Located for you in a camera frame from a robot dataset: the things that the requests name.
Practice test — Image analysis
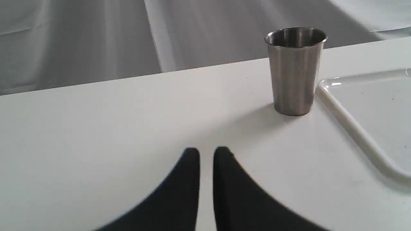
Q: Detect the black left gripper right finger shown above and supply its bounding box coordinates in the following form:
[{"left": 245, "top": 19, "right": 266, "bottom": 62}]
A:
[{"left": 213, "top": 147, "right": 324, "bottom": 231}]

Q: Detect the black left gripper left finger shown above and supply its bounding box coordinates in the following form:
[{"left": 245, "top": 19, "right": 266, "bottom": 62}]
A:
[{"left": 99, "top": 148, "right": 201, "bottom": 231}]

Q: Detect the stainless steel cup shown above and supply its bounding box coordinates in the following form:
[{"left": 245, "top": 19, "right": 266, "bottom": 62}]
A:
[{"left": 265, "top": 27, "right": 328, "bottom": 116}]

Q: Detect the white plastic tray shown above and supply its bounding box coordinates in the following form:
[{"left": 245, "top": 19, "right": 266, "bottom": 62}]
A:
[{"left": 317, "top": 68, "right": 411, "bottom": 184}]

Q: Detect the grey backdrop cloth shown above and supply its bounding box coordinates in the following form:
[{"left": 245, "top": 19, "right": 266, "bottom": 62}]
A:
[{"left": 0, "top": 0, "right": 410, "bottom": 95}]

